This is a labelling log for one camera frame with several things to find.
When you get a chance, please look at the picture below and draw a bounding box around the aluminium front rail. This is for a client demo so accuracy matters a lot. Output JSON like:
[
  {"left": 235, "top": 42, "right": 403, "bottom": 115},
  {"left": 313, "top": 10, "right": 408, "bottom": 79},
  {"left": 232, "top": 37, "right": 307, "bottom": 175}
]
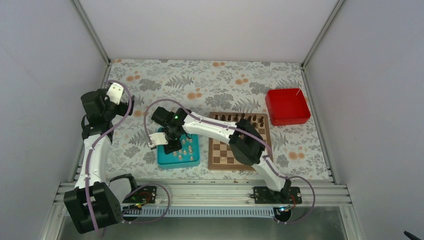
[{"left": 52, "top": 181, "right": 353, "bottom": 218}]

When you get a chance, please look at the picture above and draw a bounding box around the red plastic box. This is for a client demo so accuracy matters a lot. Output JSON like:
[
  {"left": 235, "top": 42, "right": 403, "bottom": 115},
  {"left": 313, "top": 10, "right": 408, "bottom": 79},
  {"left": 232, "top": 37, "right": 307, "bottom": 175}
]
[{"left": 265, "top": 88, "right": 311, "bottom": 126}]

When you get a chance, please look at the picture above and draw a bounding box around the teal plastic tray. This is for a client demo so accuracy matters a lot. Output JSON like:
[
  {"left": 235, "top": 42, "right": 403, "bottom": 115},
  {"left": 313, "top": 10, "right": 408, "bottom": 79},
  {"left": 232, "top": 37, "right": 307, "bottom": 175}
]
[{"left": 156, "top": 134, "right": 200, "bottom": 170}]

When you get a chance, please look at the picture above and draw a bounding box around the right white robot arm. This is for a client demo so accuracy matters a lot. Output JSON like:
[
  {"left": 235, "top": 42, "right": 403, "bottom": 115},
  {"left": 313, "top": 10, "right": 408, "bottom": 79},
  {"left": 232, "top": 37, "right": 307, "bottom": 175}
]
[{"left": 147, "top": 107, "right": 291, "bottom": 204}]

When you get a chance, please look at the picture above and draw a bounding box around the left aluminium frame post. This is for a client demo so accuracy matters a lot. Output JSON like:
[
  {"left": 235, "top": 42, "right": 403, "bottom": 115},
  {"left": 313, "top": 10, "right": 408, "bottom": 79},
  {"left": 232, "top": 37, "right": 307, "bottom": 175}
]
[{"left": 71, "top": 0, "right": 111, "bottom": 66}]

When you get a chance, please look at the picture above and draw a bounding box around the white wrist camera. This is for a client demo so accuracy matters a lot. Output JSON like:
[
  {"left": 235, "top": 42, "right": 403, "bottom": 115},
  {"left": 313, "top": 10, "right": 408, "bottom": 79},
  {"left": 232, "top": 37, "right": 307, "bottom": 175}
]
[
  {"left": 106, "top": 83, "right": 124, "bottom": 105},
  {"left": 148, "top": 132, "right": 169, "bottom": 150}
]

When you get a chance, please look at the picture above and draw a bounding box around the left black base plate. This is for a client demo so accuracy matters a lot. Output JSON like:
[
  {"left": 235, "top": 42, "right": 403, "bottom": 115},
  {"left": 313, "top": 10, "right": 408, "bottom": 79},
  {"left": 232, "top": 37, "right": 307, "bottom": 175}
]
[{"left": 123, "top": 185, "right": 157, "bottom": 205}]

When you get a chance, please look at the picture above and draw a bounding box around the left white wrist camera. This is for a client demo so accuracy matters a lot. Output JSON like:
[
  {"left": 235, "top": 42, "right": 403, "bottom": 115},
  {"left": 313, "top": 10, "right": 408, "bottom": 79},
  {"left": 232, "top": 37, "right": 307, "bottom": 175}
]
[{"left": 106, "top": 83, "right": 124, "bottom": 105}]

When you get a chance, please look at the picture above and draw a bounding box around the floral patterned table mat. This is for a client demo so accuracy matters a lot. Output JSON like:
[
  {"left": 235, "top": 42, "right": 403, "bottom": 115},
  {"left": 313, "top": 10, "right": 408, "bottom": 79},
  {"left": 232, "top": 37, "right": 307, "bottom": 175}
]
[{"left": 103, "top": 58, "right": 332, "bottom": 182}]

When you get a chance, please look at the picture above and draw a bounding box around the wooden chess board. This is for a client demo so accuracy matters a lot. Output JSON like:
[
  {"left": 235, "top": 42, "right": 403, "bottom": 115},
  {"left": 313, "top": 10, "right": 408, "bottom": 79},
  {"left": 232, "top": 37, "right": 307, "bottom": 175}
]
[{"left": 208, "top": 111, "right": 272, "bottom": 171}]

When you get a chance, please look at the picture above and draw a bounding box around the aluminium frame post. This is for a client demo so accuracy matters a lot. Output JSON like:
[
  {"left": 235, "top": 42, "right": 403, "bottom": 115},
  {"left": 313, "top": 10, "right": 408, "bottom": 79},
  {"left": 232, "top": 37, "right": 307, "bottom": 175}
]
[
  {"left": 71, "top": 0, "right": 111, "bottom": 66},
  {"left": 301, "top": 0, "right": 346, "bottom": 70}
]

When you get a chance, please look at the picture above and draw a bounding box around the right aluminium frame post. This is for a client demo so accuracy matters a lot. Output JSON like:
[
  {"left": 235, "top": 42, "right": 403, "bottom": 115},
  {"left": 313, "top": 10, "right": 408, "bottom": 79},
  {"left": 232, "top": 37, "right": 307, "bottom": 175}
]
[{"left": 301, "top": 0, "right": 346, "bottom": 70}]

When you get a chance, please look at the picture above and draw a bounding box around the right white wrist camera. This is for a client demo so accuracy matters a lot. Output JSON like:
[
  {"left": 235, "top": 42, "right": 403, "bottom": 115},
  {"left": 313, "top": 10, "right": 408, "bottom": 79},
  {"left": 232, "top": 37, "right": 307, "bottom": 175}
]
[{"left": 148, "top": 132, "right": 169, "bottom": 150}]

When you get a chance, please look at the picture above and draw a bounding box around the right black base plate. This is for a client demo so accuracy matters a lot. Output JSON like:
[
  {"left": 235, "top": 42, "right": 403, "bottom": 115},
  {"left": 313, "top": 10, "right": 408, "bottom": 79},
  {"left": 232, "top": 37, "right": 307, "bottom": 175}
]
[{"left": 249, "top": 186, "right": 303, "bottom": 205}]

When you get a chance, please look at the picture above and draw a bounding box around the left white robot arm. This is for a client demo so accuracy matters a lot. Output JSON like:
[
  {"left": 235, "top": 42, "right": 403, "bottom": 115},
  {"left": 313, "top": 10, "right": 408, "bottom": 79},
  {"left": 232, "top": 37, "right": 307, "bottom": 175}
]
[{"left": 63, "top": 84, "right": 140, "bottom": 234}]

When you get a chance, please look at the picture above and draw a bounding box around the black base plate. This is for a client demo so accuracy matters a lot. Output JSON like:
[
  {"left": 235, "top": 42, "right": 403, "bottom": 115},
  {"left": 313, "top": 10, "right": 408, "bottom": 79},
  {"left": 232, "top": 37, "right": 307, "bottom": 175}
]
[
  {"left": 123, "top": 185, "right": 157, "bottom": 205},
  {"left": 249, "top": 186, "right": 303, "bottom": 205}
]

